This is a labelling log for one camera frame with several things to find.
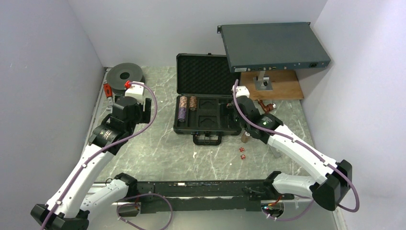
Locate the black poker case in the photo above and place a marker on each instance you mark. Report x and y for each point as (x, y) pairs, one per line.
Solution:
(209, 78)

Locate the black filament spool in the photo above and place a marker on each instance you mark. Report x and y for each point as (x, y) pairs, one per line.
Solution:
(121, 73)

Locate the black front rail base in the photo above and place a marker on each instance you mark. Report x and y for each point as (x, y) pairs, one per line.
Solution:
(159, 196)

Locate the brown torch nozzle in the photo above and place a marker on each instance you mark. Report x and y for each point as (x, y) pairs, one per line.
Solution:
(267, 108)

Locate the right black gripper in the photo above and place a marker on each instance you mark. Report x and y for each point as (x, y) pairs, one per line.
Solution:
(226, 111)

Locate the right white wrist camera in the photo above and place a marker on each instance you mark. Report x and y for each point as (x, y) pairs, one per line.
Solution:
(239, 91)

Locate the grey metal stand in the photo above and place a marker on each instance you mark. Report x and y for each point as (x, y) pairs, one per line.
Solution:
(262, 82)

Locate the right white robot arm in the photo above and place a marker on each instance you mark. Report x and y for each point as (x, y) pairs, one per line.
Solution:
(329, 180)

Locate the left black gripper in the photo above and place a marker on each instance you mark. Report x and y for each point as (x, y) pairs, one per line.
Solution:
(144, 116)

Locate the purple poker chip stack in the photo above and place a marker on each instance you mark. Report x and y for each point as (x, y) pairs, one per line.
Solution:
(182, 114)

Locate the wooden board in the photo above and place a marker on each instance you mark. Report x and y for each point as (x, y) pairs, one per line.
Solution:
(284, 83)

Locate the red handled adjustable wrench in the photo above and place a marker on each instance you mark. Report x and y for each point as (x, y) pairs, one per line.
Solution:
(109, 95)

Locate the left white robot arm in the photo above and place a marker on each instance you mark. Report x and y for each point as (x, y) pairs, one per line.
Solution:
(70, 208)

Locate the brown poker chip stack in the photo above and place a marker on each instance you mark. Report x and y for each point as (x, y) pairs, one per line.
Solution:
(245, 137)
(193, 103)

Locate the orange poker chip stack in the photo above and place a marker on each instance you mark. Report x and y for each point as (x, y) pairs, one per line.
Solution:
(183, 102)

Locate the grey network switch box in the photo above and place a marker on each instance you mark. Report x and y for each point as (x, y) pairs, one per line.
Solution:
(272, 46)

